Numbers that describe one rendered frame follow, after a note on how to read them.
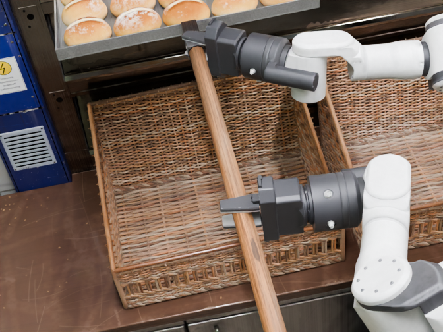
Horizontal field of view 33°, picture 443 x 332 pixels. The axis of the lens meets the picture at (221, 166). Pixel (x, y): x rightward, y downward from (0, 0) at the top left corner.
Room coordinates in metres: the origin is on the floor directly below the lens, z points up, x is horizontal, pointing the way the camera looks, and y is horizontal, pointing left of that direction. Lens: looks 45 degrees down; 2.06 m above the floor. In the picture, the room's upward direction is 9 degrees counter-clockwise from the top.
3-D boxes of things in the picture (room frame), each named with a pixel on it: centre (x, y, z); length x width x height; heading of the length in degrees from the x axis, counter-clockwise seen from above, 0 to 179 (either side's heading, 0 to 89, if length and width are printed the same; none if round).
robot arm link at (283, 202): (0.75, -0.11, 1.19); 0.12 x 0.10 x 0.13; 87
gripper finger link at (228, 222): (0.76, -0.02, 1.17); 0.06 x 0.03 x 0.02; 87
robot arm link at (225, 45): (1.16, -0.07, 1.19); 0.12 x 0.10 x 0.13; 59
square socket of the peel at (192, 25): (1.23, 0.02, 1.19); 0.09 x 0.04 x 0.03; 4
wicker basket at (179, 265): (1.30, 0.03, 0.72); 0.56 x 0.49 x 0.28; 94
